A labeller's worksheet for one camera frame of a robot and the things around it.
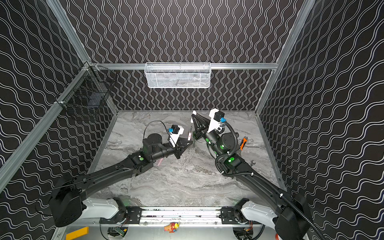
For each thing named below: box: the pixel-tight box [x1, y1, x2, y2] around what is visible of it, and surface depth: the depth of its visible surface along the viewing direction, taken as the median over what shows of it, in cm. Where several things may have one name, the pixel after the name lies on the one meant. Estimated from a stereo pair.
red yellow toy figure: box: [164, 222, 180, 233], surface depth 70 cm
